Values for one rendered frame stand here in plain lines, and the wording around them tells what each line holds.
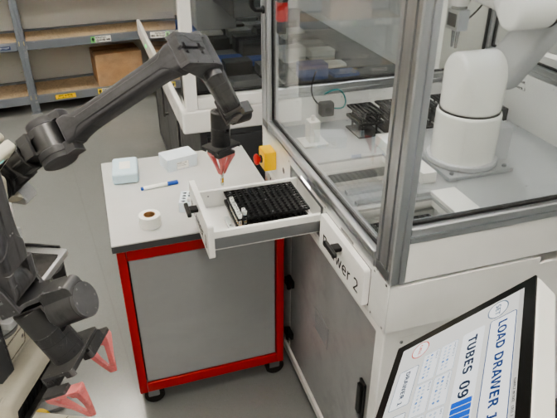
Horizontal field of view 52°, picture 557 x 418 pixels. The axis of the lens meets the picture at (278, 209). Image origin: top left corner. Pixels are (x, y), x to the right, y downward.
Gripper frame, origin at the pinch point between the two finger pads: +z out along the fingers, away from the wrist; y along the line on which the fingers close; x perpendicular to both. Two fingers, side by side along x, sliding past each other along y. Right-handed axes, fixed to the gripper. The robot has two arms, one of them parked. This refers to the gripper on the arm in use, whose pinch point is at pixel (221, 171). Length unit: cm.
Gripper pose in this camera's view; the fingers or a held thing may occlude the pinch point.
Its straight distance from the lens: 177.2
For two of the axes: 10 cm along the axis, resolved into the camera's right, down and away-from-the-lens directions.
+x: -7.5, -3.5, 5.6
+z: -0.3, 8.6, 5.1
